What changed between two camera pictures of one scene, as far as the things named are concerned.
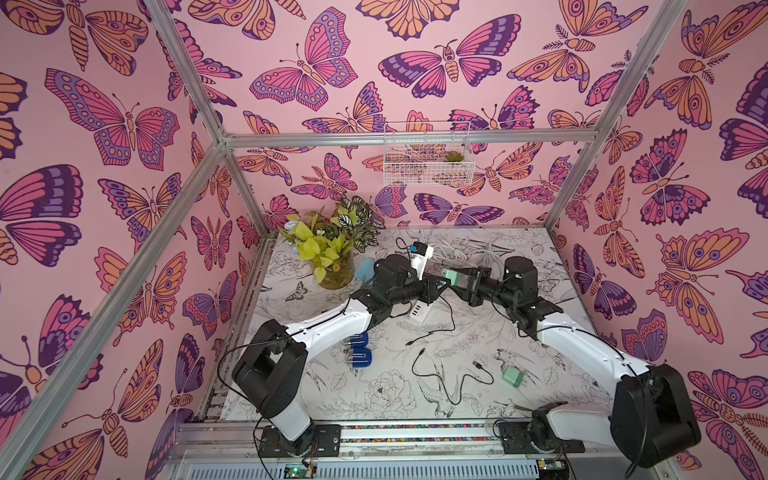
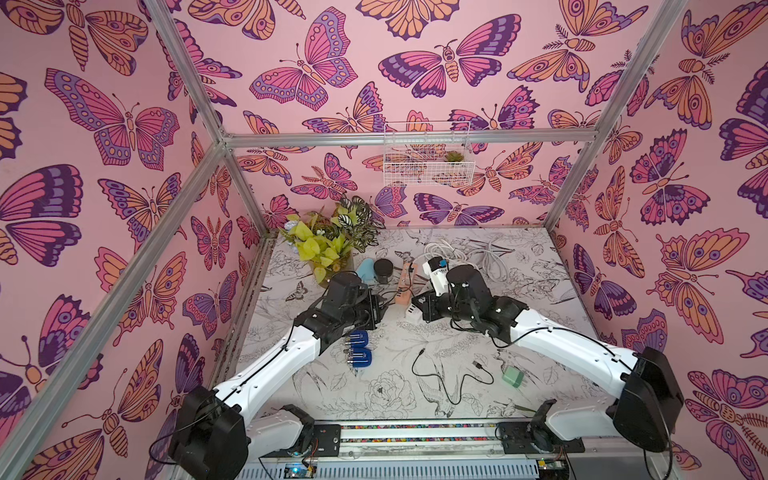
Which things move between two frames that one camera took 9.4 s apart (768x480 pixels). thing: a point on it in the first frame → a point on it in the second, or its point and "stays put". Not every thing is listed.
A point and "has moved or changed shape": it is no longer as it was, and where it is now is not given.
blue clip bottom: x=361 y=355 stays put
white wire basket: x=433 y=153 stays put
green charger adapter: x=513 y=376 stays put
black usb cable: x=451 y=310 has moved or changed shape
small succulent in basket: x=453 y=156 stays put
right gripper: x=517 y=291 → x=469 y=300
